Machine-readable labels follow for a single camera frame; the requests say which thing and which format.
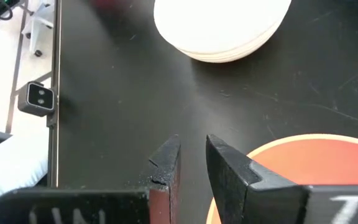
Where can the white wheeled stand base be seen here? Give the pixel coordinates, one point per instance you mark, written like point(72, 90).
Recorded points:
point(37, 28)

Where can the grey table-level camera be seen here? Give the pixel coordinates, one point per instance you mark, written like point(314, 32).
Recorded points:
point(39, 98)

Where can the black metal table frame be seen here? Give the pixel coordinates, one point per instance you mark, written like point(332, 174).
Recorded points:
point(55, 46)

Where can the large white bowl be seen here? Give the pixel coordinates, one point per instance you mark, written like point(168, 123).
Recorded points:
point(216, 25)

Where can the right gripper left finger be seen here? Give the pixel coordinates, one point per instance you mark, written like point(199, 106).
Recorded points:
point(166, 161)

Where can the black table mat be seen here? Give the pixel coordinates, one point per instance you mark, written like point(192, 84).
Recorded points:
point(120, 93)

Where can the person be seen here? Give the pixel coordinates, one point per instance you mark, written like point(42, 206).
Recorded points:
point(11, 165)

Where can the large red bowl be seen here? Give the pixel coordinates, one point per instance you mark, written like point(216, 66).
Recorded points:
point(322, 161)

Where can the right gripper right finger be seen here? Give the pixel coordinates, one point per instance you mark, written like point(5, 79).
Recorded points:
point(235, 186)

